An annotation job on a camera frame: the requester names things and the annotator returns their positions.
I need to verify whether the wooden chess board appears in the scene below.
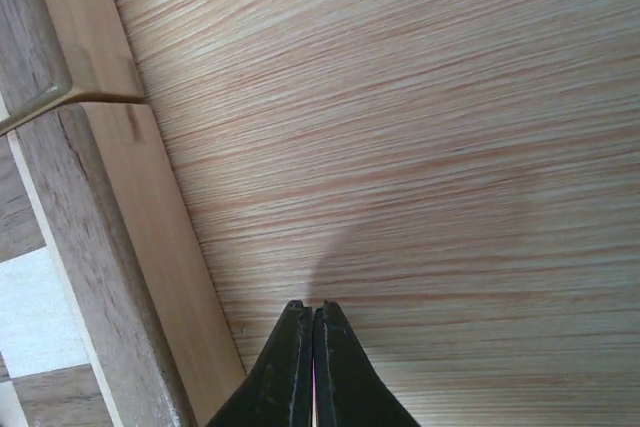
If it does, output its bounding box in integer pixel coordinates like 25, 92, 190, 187
1, 0, 245, 426

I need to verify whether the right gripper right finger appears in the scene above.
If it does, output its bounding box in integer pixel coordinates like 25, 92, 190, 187
313, 302, 418, 426

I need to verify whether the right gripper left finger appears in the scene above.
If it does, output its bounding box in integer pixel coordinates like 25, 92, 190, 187
209, 300, 313, 427

